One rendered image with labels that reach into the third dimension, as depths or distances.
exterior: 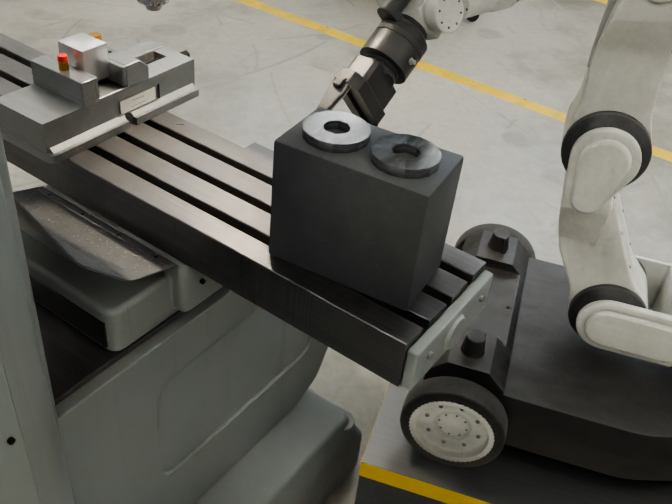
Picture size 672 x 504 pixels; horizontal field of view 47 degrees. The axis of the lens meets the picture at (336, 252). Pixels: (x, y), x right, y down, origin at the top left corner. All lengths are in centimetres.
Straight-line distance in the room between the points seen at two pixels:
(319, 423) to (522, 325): 54
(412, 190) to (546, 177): 241
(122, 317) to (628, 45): 87
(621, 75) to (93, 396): 96
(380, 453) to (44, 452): 68
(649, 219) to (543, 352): 171
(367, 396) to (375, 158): 131
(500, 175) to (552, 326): 165
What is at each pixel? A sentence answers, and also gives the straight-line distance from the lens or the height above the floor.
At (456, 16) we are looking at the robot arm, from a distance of 130.
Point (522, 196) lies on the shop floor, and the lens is 315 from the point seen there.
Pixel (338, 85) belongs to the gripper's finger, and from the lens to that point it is 120.
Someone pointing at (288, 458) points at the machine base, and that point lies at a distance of 179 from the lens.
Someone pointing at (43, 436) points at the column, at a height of 77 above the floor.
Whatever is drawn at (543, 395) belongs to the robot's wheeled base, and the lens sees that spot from 152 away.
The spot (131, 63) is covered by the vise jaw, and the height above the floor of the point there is 105.
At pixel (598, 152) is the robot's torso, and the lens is 132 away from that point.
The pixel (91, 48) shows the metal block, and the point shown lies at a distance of 136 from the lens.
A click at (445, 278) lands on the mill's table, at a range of 111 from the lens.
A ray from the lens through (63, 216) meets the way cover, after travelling 131.
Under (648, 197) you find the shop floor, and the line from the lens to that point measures 339.
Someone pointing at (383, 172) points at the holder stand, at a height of 113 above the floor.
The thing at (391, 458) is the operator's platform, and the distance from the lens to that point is 156.
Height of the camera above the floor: 162
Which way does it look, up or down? 38 degrees down
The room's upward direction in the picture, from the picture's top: 7 degrees clockwise
